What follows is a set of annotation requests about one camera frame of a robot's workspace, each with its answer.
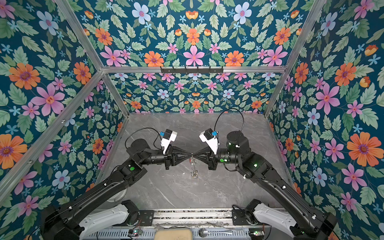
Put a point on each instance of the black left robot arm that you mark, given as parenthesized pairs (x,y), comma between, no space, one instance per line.
(78,218)

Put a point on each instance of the aluminium frame corner post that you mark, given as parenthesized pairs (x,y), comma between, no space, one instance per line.
(78,30)
(314,13)

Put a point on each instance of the bunch of keys yellow tag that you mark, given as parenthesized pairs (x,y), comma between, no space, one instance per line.
(194,171)

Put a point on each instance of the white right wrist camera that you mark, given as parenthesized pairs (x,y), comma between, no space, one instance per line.
(210,137)

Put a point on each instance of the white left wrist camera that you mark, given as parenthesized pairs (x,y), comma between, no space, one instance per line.
(167,137)

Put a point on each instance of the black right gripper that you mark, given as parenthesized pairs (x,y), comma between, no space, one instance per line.
(212,162)

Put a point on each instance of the aluminium frame corner post left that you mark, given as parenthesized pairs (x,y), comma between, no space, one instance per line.
(78,30)

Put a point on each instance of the black hook rack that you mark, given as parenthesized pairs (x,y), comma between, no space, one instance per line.
(191,70)

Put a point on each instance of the aluminium frame corner post right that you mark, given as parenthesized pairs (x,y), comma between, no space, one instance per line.
(314,13)

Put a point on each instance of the aluminium frame horizontal bar back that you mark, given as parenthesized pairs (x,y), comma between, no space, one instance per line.
(262,69)

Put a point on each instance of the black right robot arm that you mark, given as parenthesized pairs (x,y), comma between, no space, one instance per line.
(300,221)

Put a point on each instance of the aluminium frame bar left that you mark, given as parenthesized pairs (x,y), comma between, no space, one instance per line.
(12,178)

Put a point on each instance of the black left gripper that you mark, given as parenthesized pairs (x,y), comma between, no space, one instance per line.
(169,157)

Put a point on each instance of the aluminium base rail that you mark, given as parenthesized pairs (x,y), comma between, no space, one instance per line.
(223,217)

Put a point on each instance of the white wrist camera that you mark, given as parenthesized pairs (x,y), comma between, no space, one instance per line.
(210,137)
(167,137)

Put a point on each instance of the beige pad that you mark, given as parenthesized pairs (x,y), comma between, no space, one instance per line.
(175,234)

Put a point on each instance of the metal spoon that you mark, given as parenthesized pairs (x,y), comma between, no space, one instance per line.
(203,233)

